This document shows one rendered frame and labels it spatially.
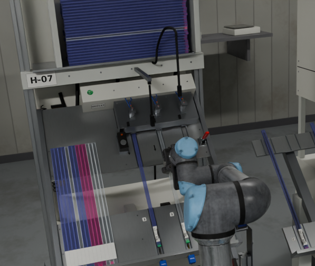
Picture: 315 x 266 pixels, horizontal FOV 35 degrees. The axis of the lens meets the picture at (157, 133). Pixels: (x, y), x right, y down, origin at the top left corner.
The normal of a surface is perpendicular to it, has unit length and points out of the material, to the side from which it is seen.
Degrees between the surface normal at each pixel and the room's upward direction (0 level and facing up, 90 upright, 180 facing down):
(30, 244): 0
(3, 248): 0
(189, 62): 90
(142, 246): 45
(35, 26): 90
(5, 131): 90
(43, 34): 90
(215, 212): 75
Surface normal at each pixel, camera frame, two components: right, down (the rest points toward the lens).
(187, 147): 0.16, -0.27
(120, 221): 0.11, -0.48
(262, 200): 0.69, -0.12
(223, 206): 0.08, -0.07
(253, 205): 0.33, 0.01
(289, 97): 0.20, 0.28
